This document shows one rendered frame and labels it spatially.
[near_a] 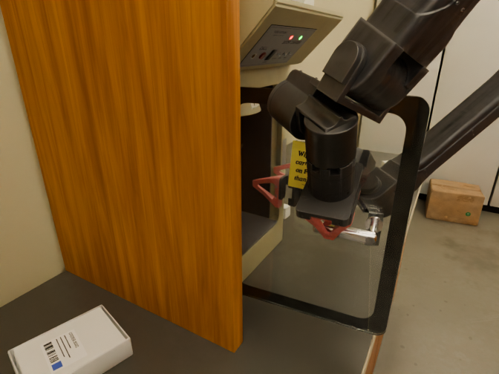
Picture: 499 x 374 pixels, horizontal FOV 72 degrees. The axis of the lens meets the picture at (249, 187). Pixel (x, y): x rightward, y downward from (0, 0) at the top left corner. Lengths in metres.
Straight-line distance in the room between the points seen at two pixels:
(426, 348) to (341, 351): 1.48
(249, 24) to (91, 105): 0.30
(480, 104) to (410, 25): 0.41
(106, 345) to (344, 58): 0.57
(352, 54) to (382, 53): 0.03
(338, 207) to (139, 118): 0.33
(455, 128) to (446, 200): 2.73
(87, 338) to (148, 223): 0.22
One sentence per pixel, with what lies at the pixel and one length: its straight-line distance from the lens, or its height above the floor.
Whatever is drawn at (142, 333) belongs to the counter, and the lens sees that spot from 0.74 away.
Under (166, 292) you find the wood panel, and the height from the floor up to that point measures 1.01.
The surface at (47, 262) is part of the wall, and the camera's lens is 0.98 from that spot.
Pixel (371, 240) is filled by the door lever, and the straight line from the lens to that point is 0.51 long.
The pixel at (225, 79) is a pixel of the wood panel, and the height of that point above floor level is 1.41.
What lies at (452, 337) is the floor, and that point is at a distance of 2.28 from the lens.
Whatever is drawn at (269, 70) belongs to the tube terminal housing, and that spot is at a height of 1.40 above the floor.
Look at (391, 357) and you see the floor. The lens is 2.05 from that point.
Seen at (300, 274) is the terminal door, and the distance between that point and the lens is 0.63.
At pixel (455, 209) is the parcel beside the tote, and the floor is 0.13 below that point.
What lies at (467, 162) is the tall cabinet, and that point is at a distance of 3.71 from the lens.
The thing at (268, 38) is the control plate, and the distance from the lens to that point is 0.58.
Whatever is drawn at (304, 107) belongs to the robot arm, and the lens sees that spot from 0.40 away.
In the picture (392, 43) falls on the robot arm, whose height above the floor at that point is 1.45.
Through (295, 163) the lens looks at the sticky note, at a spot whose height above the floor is 1.28.
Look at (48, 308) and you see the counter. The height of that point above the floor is 0.94.
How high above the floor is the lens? 1.45
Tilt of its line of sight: 23 degrees down
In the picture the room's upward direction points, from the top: straight up
